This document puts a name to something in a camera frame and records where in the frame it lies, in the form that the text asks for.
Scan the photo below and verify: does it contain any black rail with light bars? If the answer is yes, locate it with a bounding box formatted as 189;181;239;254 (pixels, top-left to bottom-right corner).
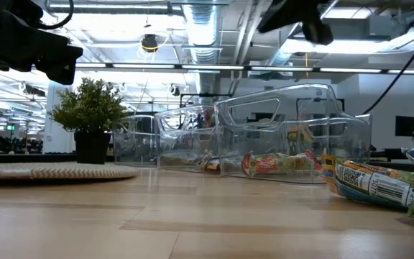
73;61;414;76

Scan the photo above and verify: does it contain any black adapter box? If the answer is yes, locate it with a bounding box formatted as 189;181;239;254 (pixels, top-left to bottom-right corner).
395;115;414;137

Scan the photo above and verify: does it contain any black overhead camera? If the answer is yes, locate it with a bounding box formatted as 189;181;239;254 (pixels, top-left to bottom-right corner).
140;33;160;54

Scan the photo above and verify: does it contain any black aluminium table frame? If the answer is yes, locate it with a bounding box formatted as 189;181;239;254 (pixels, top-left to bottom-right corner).
0;153;116;164

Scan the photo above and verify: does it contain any green potted plant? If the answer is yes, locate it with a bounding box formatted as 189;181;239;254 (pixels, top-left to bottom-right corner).
47;77;128;165

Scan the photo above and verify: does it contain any silver ventilation duct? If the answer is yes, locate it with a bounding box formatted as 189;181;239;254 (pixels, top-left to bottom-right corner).
181;0;224;105
266;0;339;68

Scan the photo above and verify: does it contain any orange green granola bar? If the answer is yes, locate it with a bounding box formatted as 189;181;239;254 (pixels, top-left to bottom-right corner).
201;158;222;172
321;154;414;210

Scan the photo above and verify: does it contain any clear plastic bin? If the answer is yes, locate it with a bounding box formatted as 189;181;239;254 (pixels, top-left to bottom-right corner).
112;114;160;168
154;104;224;173
213;83;374;185

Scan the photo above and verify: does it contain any round woven rope mat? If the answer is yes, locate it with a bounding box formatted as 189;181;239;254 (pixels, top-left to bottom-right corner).
0;161;140;180

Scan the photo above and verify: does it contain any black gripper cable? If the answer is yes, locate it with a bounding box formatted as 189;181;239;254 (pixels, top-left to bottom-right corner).
37;0;75;29

